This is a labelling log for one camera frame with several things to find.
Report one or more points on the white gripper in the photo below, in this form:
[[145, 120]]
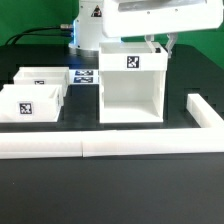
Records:
[[126, 18]]

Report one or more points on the white drawer cabinet box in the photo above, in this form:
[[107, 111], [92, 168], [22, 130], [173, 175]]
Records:
[[132, 82]]

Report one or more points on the white drawer with knob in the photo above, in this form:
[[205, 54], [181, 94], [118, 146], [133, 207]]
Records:
[[30, 103]]

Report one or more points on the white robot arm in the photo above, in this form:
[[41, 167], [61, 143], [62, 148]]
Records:
[[88, 28]]

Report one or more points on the white rear drawer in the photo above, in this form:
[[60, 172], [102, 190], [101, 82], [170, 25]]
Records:
[[43, 75]]

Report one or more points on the white marker sheet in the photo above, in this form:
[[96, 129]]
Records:
[[83, 76]]

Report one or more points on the white right fence rail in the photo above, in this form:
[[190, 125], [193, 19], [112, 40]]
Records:
[[202, 112]]

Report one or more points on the white fence rail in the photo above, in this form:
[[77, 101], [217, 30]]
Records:
[[202, 112], [110, 143]]

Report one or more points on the white front fence rail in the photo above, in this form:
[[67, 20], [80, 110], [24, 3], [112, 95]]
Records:
[[110, 143]]

